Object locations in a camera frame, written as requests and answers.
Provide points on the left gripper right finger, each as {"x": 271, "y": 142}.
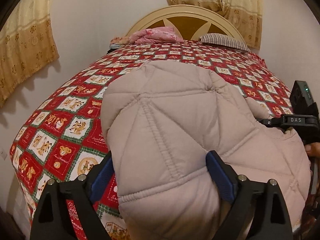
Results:
{"x": 270, "y": 219}

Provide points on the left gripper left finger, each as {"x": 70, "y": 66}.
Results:
{"x": 52, "y": 219}

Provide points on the beige puffer down jacket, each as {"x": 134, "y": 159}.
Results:
{"x": 159, "y": 122}

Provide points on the person's right hand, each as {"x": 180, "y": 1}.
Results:
{"x": 313, "y": 149}

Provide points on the black tracker box green light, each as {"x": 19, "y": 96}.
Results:
{"x": 301, "y": 99}

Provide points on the red teddy bear quilt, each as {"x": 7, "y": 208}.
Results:
{"x": 62, "y": 139}

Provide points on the striped pillow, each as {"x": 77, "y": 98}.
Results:
{"x": 224, "y": 41}

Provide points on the cream wooden headboard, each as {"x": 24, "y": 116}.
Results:
{"x": 189, "y": 22}

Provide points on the pink folded blanket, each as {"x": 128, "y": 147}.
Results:
{"x": 147, "y": 36}

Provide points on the yellow curtain on left wall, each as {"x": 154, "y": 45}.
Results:
{"x": 27, "y": 44}

